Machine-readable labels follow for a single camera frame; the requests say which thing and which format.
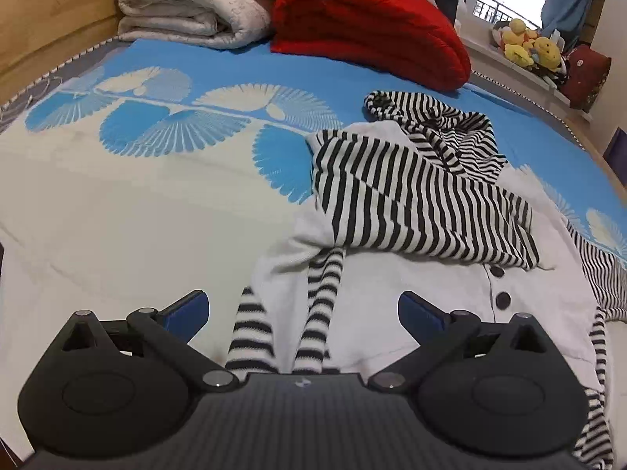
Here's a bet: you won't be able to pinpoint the cream folded quilt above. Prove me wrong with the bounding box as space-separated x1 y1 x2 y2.
118 0 274 50

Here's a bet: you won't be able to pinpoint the black white striped garment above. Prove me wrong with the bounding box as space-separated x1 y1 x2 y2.
227 91 626 469

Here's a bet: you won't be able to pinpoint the wooden headboard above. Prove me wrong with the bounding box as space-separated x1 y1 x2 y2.
1 0 120 102

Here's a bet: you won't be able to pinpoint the yellow plush toys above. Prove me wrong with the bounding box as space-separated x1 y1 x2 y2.
491 18 567 84

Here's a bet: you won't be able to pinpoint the red folded blanket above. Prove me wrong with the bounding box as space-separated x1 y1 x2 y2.
271 0 471 91

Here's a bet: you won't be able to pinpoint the blue white patterned bedsheet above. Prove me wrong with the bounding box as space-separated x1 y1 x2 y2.
1 40 626 468

